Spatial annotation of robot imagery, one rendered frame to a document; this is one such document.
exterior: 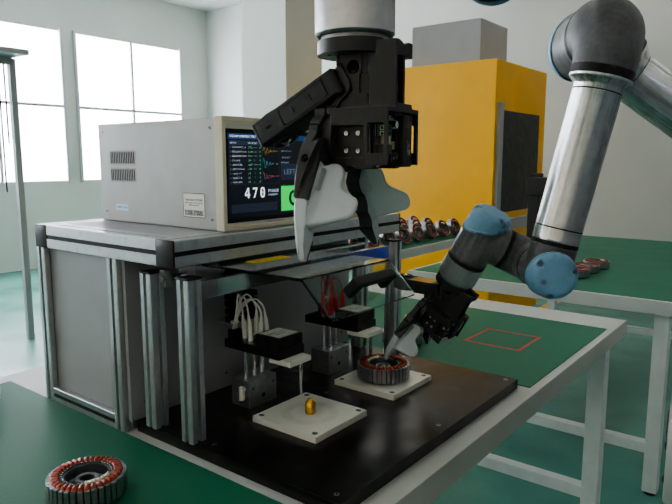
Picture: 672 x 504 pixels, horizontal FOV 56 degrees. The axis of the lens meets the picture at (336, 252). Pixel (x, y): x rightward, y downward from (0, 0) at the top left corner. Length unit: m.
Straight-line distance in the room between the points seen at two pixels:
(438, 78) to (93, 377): 4.03
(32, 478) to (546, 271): 0.86
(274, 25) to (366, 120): 4.78
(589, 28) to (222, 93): 8.32
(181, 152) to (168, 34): 7.95
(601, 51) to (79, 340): 1.06
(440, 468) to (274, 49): 4.52
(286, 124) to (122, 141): 0.78
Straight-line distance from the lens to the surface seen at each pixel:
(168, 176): 1.26
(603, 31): 1.08
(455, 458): 1.14
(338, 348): 1.43
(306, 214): 0.56
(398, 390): 1.31
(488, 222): 1.14
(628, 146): 6.33
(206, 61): 9.51
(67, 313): 1.37
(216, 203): 1.15
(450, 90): 4.90
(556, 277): 1.04
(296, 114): 0.62
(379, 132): 0.58
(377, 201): 0.66
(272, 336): 1.18
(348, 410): 1.21
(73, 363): 1.39
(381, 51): 0.59
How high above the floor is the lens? 1.24
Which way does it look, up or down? 8 degrees down
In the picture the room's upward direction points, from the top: straight up
